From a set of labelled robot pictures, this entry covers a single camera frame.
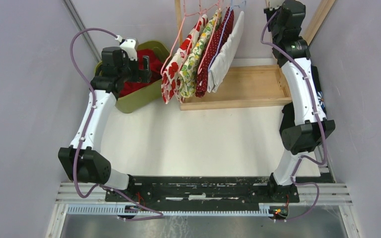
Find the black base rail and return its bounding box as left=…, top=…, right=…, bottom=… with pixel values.
left=123, top=176, right=301, bottom=212

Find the red skirt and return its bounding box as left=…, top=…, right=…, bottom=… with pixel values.
left=118, top=48, right=164, bottom=99

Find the red poppy print garment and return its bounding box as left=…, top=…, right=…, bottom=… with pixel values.
left=161, top=14, right=208, bottom=104

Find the blue wire hanger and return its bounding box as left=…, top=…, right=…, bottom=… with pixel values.
left=207, top=0, right=247, bottom=71

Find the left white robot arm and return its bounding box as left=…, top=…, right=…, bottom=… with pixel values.
left=58, top=47, right=152, bottom=202

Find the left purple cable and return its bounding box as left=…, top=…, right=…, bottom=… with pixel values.
left=70, top=27, right=165, bottom=221

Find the white slotted cable duct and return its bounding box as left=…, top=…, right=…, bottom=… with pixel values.
left=66, top=203, right=278, bottom=218

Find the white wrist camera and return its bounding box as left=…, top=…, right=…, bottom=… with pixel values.
left=266, top=0, right=284, bottom=10
left=118, top=36, right=138, bottom=61

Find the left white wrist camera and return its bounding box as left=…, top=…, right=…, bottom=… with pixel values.
left=118, top=36, right=138, bottom=61

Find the wooden clothes rack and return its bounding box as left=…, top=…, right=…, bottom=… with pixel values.
left=174, top=0, right=336, bottom=112

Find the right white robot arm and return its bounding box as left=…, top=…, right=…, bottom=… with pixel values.
left=261, top=0, right=335, bottom=202

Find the green plastic basket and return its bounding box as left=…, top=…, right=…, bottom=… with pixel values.
left=89, top=41, right=168, bottom=114

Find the pink wire hanger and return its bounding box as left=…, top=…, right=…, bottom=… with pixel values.
left=159, top=0, right=224, bottom=76

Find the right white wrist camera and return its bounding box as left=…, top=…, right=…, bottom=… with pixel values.
left=266, top=0, right=284, bottom=10

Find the white garment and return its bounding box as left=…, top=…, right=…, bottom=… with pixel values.
left=207, top=11, right=245, bottom=93

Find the black garment with flower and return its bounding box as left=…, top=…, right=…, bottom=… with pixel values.
left=279, top=65, right=326, bottom=134

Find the yellow floral print garment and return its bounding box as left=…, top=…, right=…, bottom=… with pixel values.
left=179, top=9, right=222, bottom=98

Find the dark red polka-dot garment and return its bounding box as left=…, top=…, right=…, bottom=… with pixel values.
left=195, top=8, right=234, bottom=98

